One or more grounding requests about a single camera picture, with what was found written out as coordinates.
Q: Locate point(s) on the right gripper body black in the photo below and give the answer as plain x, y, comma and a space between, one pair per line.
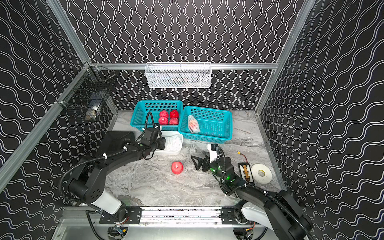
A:
214, 168

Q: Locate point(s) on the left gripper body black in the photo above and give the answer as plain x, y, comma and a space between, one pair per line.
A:
160, 142

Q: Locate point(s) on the netted apple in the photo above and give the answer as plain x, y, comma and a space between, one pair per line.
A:
164, 114
163, 120
177, 168
193, 125

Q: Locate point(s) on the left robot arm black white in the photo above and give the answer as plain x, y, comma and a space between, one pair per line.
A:
85, 182

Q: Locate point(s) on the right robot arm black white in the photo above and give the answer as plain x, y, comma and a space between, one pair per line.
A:
288, 220

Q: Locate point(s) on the white plastic tray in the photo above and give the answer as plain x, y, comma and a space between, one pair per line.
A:
167, 153

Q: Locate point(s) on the right teal plastic basket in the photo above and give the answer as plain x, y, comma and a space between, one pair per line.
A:
216, 126

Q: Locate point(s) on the black plastic tool case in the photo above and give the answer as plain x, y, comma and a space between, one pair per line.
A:
116, 150

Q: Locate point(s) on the white tape roll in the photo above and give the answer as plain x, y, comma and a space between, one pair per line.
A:
261, 174

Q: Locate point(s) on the object in black basket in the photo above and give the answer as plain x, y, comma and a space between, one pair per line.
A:
92, 113

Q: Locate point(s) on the white wire wall basket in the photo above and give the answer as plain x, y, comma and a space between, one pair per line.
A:
178, 75

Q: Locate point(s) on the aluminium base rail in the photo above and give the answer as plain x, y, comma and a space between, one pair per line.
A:
197, 217

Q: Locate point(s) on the black wire wall basket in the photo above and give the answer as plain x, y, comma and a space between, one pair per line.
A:
93, 88

